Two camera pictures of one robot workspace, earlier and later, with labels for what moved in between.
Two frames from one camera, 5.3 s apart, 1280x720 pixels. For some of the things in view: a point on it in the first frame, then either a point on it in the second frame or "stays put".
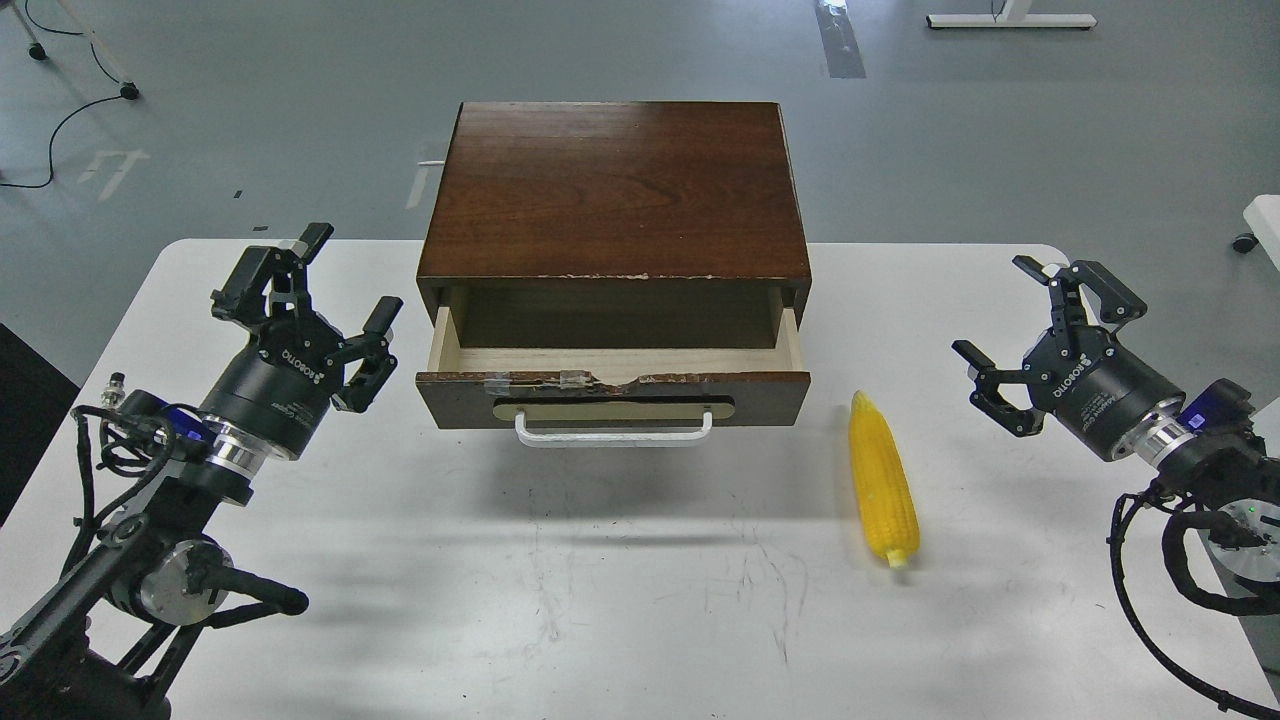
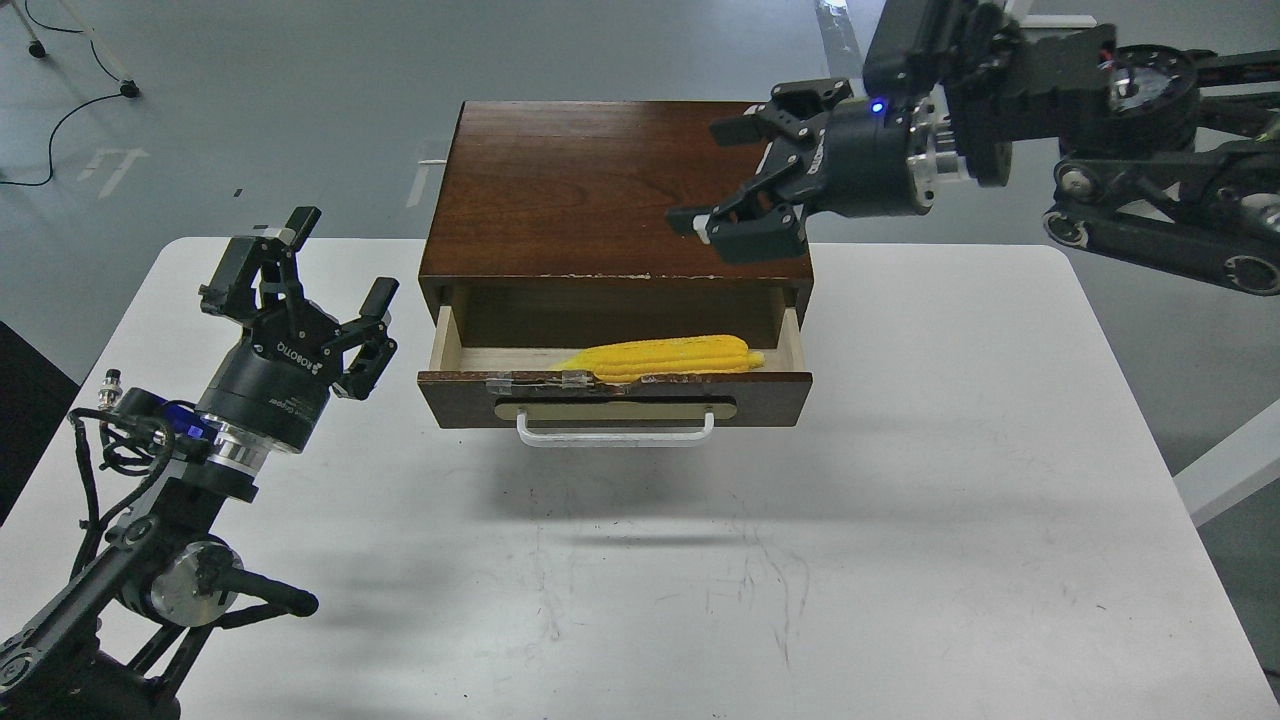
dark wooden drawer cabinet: x=615 y=224 stays put
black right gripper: x=1100 y=394 → x=864 y=171
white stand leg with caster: x=128 y=89 stays put
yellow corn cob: x=883 y=481 → x=688 y=355
